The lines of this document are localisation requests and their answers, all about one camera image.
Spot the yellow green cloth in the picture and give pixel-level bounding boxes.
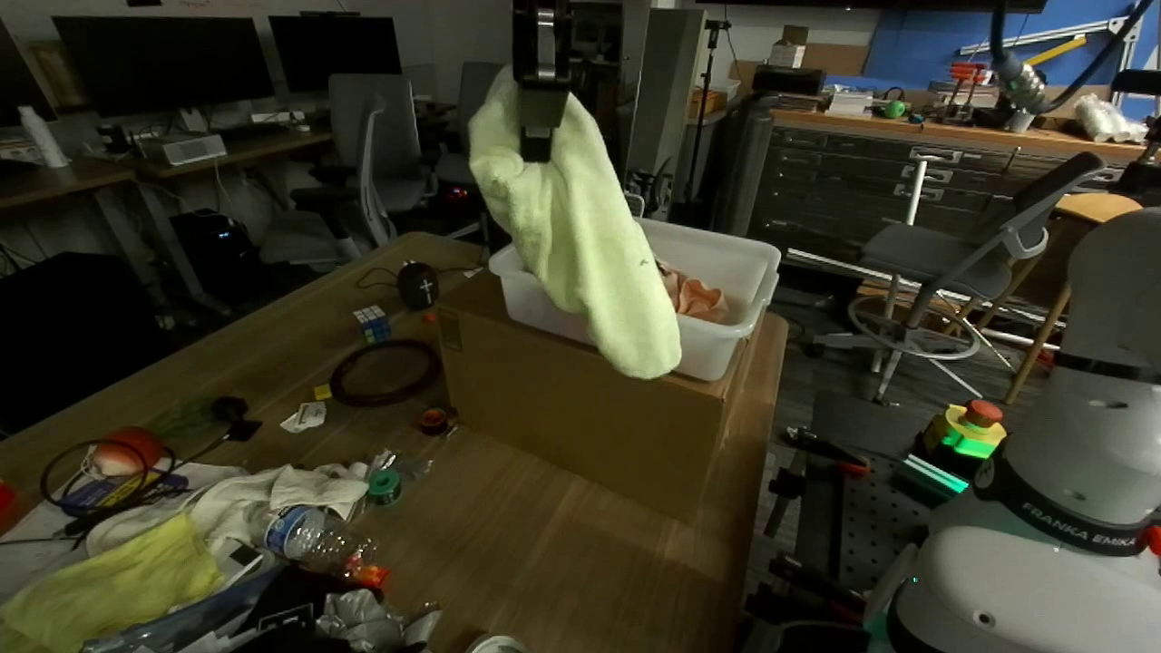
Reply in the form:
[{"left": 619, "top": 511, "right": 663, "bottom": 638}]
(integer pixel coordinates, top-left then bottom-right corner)
[{"left": 0, "top": 514, "right": 230, "bottom": 653}]

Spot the red round bowl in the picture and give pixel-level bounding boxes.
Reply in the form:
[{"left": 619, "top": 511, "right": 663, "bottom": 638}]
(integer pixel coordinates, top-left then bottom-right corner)
[{"left": 84, "top": 427, "right": 176, "bottom": 483}]

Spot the peach shirt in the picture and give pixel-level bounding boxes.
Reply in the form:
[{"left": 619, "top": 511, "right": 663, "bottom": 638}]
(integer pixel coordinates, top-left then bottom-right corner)
[{"left": 657, "top": 262, "right": 736, "bottom": 326}]

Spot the black metal mount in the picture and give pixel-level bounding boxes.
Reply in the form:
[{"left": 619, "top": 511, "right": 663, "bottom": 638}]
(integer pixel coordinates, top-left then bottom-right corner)
[{"left": 756, "top": 424, "right": 879, "bottom": 630}]

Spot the red emergency stop button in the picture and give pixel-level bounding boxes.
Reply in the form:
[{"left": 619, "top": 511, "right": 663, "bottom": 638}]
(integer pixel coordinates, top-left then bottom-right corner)
[{"left": 896, "top": 395, "right": 1011, "bottom": 502}]

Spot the brown cardboard box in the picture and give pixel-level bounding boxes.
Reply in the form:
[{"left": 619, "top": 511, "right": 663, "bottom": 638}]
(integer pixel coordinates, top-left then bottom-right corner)
[{"left": 431, "top": 265, "right": 792, "bottom": 527}]

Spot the small orange object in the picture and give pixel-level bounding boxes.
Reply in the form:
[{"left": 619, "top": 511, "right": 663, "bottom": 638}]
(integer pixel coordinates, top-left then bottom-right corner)
[{"left": 340, "top": 544, "right": 391, "bottom": 595}]

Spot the long wooden desk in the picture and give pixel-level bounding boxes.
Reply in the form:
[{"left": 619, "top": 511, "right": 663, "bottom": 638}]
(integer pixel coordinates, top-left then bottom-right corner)
[{"left": 0, "top": 124, "right": 340, "bottom": 318}]

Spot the dark bookshelf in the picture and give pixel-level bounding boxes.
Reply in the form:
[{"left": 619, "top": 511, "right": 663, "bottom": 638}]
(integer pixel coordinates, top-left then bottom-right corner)
[{"left": 566, "top": 0, "right": 646, "bottom": 210}]

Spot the dark drawer workbench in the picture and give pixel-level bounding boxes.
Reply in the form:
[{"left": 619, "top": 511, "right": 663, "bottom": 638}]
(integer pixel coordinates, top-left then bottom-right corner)
[{"left": 743, "top": 106, "right": 1153, "bottom": 265}]

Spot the rubiks cube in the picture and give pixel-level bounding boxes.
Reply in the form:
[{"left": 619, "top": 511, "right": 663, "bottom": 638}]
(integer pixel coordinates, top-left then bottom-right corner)
[{"left": 347, "top": 302, "right": 401, "bottom": 348}]

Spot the small dark red object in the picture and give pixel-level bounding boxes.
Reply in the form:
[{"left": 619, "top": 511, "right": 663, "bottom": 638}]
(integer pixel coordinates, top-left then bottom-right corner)
[{"left": 409, "top": 404, "right": 456, "bottom": 438}]

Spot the wide black computer monitor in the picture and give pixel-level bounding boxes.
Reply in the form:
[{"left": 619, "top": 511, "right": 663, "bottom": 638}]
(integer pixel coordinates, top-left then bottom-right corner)
[{"left": 50, "top": 9, "right": 281, "bottom": 118}]

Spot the grey folding chair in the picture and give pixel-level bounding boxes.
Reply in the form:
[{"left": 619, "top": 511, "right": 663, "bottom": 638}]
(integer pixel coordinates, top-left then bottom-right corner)
[{"left": 832, "top": 148, "right": 1106, "bottom": 405}]

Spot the small green toy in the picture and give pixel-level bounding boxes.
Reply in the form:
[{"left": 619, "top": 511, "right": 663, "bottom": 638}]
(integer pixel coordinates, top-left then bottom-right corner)
[{"left": 363, "top": 464, "right": 407, "bottom": 508}]

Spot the round wooden stool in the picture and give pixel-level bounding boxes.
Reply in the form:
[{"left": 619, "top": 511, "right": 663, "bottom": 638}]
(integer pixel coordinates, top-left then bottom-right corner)
[{"left": 1002, "top": 188, "right": 1153, "bottom": 408}]

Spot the black cable coil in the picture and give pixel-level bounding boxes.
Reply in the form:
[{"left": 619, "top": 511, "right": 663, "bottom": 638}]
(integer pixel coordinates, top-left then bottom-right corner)
[{"left": 37, "top": 431, "right": 194, "bottom": 521}]

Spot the flat white desk box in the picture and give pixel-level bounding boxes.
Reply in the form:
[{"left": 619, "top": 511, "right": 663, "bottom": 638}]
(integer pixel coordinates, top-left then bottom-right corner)
[{"left": 156, "top": 129, "right": 234, "bottom": 170}]

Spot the black round ball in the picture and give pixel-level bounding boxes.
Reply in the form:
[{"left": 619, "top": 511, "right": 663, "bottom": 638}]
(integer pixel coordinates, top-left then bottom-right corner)
[{"left": 391, "top": 256, "right": 443, "bottom": 313}]

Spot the small black object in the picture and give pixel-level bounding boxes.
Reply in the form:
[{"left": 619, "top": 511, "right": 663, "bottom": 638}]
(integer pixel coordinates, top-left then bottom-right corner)
[{"left": 206, "top": 390, "right": 261, "bottom": 444}]

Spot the white cloth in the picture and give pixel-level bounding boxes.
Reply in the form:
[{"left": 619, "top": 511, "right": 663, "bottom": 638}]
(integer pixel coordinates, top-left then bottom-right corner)
[{"left": 113, "top": 460, "right": 373, "bottom": 566}]

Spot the crumpled white paper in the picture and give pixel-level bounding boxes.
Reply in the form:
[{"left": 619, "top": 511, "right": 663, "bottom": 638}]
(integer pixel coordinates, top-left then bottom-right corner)
[{"left": 277, "top": 398, "right": 332, "bottom": 438}]

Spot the light green towel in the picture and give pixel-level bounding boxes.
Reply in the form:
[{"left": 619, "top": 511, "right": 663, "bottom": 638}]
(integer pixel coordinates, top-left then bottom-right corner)
[{"left": 465, "top": 66, "right": 686, "bottom": 383}]

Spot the black ring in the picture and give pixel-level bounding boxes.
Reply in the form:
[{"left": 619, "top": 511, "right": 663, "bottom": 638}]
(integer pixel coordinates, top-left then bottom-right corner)
[{"left": 328, "top": 338, "right": 448, "bottom": 408}]

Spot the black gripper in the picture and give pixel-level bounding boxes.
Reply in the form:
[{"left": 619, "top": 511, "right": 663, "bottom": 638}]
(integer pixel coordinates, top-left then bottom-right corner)
[{"left": 507, "top": 0, "right": 575, "bottom": 162}]

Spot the grey mesh office chair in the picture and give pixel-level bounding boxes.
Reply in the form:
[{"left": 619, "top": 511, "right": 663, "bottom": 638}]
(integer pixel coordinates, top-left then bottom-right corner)
[{"left": 323, "top": 70, "right": 436, "bottom": 250}]

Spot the blue wall board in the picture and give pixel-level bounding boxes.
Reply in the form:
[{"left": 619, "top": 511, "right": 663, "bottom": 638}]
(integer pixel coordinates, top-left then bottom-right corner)
[{"left": 864, "top": 0, "right": 1161, "bottom": 94}]

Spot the crumpled clear plastic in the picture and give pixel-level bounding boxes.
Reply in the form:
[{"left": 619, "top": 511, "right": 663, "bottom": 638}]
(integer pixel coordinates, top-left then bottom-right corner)
[{"left": 312, "top": 587, "right": 415, "bottom": 653}]

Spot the white plastic basket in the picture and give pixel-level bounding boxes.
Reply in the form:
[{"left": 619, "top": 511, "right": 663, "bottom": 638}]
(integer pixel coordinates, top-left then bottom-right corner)
[{"left": 486, "top": 214, "right": 783, "bottom": 383}]

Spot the clear plastic bottle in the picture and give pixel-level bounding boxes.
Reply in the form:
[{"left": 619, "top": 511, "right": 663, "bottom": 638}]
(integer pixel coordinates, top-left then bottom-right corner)
[{"left": 257, "top": 504, "right": 355, "bottom": 572}]

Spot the white bundle on workbench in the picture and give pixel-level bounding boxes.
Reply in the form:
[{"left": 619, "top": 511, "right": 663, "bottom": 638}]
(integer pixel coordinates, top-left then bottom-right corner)
[{"left": 1069, "top": 89, "right": 1149, "bottom": 146}]

